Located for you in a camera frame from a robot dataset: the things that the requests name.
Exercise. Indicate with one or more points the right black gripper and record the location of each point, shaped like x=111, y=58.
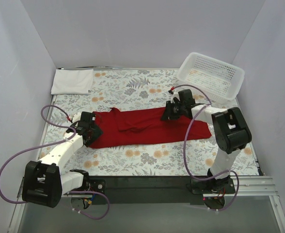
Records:
x=171, y=111

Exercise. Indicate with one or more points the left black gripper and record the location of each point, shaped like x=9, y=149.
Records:
x=91, y=132

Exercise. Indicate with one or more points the red t-shirt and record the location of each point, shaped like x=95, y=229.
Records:
x=138, y=127

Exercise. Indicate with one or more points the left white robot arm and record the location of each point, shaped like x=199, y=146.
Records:
x=44, y=183

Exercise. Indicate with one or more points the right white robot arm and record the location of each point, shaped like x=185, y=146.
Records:
x=231, y=131

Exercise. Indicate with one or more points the floral patterned table mat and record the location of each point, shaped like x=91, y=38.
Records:
x=128, y=90

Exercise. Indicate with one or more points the folded white t-shirt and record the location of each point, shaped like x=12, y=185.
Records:
x=72, y=82

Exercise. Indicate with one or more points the white plastic basket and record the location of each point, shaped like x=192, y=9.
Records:
x=221, y=81

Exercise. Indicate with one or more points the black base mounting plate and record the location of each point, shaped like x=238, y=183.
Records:
x=157, y=189

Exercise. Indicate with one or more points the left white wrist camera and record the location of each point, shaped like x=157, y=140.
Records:
x=76, y=117

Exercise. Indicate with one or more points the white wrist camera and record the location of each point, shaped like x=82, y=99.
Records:
x=175, y=99
x=76, y=117

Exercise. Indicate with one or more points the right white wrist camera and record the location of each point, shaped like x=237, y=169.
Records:
x=175, y=99

